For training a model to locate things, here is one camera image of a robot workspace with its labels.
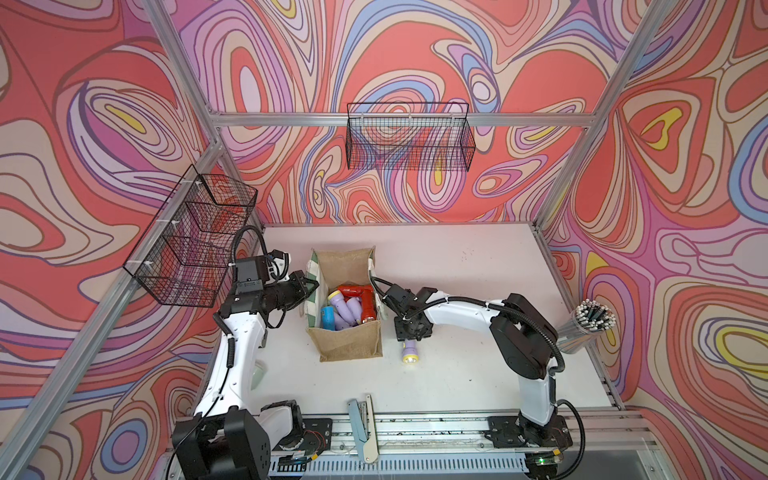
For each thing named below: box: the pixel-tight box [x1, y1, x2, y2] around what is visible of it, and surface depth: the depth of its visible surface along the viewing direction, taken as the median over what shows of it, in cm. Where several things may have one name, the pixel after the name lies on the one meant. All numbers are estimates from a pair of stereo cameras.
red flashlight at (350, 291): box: [338, 284, 374, 302], surface depth 95 cm
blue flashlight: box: [321, 306, 335, 331], surface depth 86 cm
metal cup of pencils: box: [555, 299, 617, 353], surface depth 78 cm
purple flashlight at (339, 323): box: [334, 313, 352, 331], surface depth 88 cm
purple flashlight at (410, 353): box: [402, 340, 419, 364], surface depth 86 cm
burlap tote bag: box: [304, 246, 388, 362], surface depth 84 cm
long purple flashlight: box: [328, 290, 357, 326], surface depth 90 cm
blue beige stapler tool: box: [348, 394, 379, 464], surface depth 73 cm
